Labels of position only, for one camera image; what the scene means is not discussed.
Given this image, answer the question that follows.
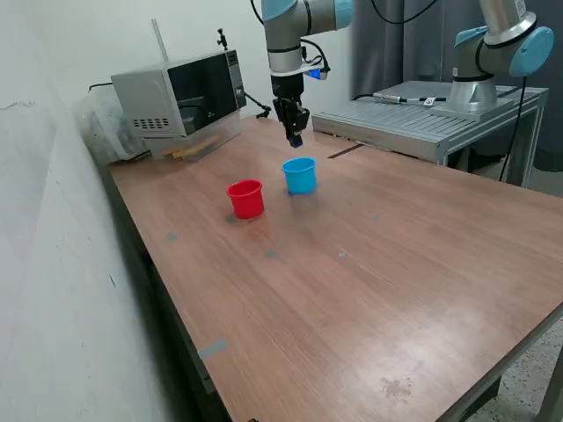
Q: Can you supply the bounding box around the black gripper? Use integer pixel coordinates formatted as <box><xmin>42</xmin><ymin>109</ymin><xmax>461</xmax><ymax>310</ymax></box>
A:
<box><xmin>269</xmin><ymin>72</ymin><xmax>310</xmax><ymax>144</ymax></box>

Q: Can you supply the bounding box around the aluminium robot base stand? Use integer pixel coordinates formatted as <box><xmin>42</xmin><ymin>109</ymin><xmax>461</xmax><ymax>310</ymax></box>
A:
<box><xmin>311</xmin><ymin>80</ymin><xmax>551</xmax><ymax>188</ymax></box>

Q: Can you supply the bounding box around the translucent plastic storage bin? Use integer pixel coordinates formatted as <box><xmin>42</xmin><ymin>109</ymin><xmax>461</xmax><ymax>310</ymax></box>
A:
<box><xmin>72</xmin><ymin>85</ymin><xmax>150</xmax><ymax>166</ymax></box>

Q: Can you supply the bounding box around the light blue plastic cup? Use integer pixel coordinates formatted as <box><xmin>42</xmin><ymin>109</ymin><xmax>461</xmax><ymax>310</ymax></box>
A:
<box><xmin>281</xmin><ymin>156</ymin><xmax>318</xmax><ymax>196</ymax></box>

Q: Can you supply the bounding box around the red plastic cup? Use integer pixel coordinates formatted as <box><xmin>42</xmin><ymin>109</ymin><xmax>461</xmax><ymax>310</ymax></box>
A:
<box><xmin>226</xmin><ymin>178</ymin><xmax>266</xmax><ymax>221</ymax></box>

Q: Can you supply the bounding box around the wooden stick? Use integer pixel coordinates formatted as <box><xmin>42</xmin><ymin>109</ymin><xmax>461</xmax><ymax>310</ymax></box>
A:
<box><xmin>171</xmin><ymin>147</ymin><xmax>213</xmax><ymax>161</ymax></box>
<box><xmin>162</xmin><ymin>134</ymin><xmax>221</xmax><ymax>156</ymax></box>

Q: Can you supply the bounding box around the silver microwave oven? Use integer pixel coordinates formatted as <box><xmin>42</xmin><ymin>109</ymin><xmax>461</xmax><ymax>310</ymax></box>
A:
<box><xmin>110</xmin><ymin>49</ymin><xmax>247</xmax><ymax>138</ymax></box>

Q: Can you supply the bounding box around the thin white rod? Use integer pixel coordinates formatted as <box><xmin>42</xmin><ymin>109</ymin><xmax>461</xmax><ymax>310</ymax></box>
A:
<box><xmin>151</xmin><ymin>18</ymin><xmax>171</xmax><ymax>62</ymax></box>

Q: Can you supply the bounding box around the long tape strip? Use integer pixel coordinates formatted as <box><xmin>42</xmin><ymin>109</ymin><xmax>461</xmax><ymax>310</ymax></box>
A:
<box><xmin>197</xmin><ymin>338</ymin><xmax>229</xmax><ymax>361</ymax></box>

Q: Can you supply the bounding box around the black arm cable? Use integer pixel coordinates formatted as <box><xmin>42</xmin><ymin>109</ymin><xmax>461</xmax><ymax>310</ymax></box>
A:
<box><xmin>249</xmin><ymin>0</ymin><xmax>441</xmax><ymax>74</ymax></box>

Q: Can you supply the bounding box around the black cable with silver connector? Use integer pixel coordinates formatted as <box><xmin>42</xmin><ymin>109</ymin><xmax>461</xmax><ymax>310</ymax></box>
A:
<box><xmin>351</xmin><ymin>91</ymin><xmax>449</xmax><ymax>106</ymax></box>

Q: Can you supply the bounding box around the black hanging base cable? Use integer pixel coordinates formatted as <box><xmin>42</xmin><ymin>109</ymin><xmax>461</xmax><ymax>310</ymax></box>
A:
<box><xmin>499</xmin><ymin>74</ymin><xmax>529</xmax><ymax>182</ymax></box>

